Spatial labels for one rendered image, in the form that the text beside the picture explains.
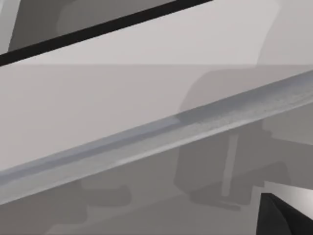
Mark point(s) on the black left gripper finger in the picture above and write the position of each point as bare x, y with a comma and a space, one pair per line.
274, 218

